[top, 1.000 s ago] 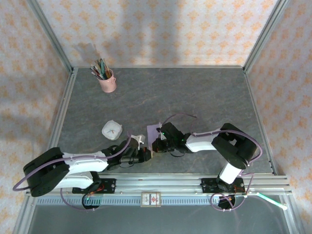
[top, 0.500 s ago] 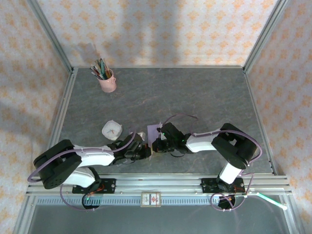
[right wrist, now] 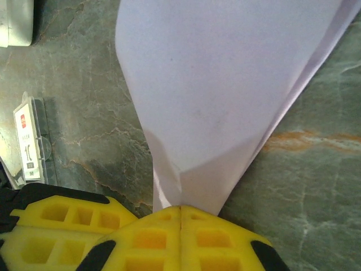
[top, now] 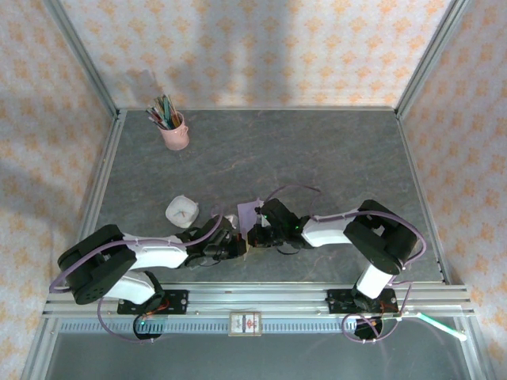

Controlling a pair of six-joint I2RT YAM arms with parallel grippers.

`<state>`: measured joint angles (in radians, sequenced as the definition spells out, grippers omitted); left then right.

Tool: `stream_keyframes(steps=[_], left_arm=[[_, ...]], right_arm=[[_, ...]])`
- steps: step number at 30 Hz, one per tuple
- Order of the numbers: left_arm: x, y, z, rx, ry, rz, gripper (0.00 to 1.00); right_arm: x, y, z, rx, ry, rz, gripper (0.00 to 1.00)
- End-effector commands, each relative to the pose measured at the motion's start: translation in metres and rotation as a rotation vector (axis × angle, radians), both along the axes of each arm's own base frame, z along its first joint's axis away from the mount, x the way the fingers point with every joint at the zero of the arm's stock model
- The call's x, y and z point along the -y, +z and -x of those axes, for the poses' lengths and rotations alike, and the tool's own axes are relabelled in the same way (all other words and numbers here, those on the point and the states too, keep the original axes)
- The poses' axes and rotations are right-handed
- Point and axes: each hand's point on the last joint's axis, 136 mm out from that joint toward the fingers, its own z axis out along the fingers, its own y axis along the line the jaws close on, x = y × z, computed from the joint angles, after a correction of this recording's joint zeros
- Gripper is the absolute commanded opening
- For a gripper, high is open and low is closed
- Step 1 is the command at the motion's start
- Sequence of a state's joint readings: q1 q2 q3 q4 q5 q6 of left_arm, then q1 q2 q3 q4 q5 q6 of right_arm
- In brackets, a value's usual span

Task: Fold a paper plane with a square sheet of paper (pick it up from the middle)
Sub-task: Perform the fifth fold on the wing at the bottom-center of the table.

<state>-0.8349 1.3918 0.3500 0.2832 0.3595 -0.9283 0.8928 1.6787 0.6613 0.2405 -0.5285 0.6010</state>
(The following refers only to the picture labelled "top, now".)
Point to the lilac paper sheet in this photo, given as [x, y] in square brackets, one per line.
[247, 213]

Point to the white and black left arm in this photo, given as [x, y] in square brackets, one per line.
[95, 265]

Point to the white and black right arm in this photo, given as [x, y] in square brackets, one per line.
[380, 237]

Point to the pink cup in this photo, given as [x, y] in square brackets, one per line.
[176, 136]

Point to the teal coloured pencil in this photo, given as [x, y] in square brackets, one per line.
[171, 116]

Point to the red striped pencil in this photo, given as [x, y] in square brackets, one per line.
[155, 118]

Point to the dark coloured pencil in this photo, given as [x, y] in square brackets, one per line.
[160, 112]

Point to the green and white stick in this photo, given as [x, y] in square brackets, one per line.
[439, 325]

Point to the aluminium mounting rail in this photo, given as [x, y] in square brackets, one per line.
[257, 301]

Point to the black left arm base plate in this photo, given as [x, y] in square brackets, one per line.
[174, 301]

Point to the label tag on rail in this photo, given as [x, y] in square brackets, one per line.
[245, 324]

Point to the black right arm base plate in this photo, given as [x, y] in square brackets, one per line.
[336, 301]

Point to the thin aluminium cross rail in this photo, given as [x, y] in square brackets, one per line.
[257, 108]

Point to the aluminium side rail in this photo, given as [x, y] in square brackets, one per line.
[97, 198]
[422, 198]

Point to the aluminium frame post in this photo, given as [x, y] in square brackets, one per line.
[431, 59]
[83, 59]

